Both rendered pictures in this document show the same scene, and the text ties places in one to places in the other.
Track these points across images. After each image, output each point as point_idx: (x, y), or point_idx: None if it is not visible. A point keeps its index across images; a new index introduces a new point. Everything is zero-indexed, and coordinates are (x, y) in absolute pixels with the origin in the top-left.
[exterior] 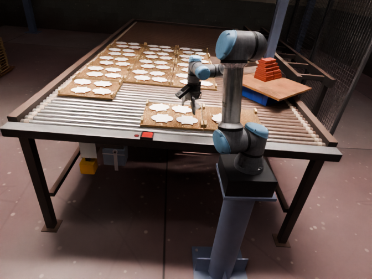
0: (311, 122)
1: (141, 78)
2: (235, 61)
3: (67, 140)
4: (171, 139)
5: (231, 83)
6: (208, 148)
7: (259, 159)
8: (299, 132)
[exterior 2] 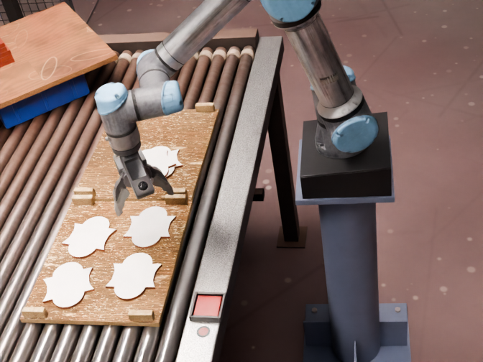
0: None
1: None
2: (320, 2)
3: None
4: (223, 261)
5: (327, 39)
6: (249, 204)
7: None
8: (205, 68)
